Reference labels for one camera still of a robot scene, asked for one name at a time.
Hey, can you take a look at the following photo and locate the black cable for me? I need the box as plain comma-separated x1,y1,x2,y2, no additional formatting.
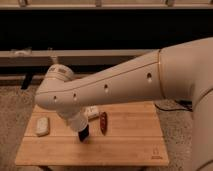
153,99,194,113

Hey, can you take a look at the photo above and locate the white tube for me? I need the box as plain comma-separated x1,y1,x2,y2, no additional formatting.
85,106,99,119

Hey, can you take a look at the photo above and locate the dark red pepper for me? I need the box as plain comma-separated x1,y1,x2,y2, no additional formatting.
100,112,108,135

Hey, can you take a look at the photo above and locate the wooden rail shelf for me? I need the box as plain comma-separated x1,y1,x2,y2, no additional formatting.
0,49,152,67

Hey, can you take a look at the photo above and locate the wooden table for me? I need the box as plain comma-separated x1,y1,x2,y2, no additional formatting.
15,102,169,166

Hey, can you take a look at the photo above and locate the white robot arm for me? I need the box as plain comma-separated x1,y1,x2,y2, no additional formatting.
35,37,213,171

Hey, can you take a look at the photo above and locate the white sponge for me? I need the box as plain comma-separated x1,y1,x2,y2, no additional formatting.
36,117,49,136

